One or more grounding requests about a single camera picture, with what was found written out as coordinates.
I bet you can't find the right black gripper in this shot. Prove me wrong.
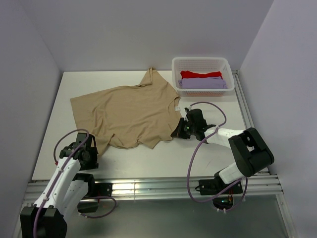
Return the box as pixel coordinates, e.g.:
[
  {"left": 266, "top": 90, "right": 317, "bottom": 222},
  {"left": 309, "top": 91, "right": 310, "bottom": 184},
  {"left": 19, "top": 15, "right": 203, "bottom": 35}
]
[{"left": 171, "top": 118, "right": 197, "bottom": 139}]

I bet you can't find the beige t shirt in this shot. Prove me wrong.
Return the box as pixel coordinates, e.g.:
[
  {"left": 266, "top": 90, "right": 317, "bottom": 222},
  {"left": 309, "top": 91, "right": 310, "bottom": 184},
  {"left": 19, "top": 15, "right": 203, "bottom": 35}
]
[{"left": 70, "top": 68, "right": 181, "bottom": 154}]

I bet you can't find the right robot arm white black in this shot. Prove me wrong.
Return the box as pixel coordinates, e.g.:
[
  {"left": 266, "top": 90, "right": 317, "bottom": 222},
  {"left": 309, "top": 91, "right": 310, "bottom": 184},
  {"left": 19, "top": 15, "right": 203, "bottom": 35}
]
[{"left": 171, "top": 108, "right": 274, "bottom": 195}]

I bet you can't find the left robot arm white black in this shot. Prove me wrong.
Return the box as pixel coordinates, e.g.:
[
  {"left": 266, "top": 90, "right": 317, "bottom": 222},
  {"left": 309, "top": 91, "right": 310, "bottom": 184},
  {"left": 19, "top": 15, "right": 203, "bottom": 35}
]
[{"left": 20, "top": 129, "right": 99, "bottom": 238}]

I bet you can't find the red rolled t shirt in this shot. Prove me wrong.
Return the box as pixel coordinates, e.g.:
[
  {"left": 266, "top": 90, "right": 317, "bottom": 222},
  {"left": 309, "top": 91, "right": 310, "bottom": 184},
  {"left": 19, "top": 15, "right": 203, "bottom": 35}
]
[{"left": 180, "top": 71, "right": 223, "bottom": 79}]

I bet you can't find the lilac rolled t shirt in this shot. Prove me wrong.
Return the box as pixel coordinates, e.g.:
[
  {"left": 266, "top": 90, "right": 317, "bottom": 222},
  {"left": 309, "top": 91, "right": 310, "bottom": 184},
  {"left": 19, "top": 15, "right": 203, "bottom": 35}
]
[{"left": 178, "top": 77, "right": 227, "bottom": 89}]

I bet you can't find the white plastic basket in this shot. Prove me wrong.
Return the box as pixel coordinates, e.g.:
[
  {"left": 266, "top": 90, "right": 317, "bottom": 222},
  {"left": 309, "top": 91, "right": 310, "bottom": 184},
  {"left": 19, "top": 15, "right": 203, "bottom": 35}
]
[{"left": 172, "top": 57, "right": 235, "bottom": 97}]

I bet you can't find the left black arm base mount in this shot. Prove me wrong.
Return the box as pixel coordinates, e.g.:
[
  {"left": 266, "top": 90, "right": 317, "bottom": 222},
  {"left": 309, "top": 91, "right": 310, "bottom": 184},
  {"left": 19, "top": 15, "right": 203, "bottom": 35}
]
[{"left": 77, "top": 182, "right": 113, "bottom": 214}]

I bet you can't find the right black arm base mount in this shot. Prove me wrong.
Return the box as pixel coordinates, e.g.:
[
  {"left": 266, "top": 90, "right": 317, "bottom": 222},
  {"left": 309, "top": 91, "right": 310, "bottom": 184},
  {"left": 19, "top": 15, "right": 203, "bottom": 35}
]
[{"left": 195, "top": 178, "right": 243, "bottom": 209}]

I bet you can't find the aluminium frame rail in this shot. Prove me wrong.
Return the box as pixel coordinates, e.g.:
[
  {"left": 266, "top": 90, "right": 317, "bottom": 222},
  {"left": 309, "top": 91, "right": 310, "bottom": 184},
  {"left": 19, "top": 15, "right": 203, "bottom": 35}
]
[{"left": 22, "top": 71, "right": 298, "bottom": 238}]

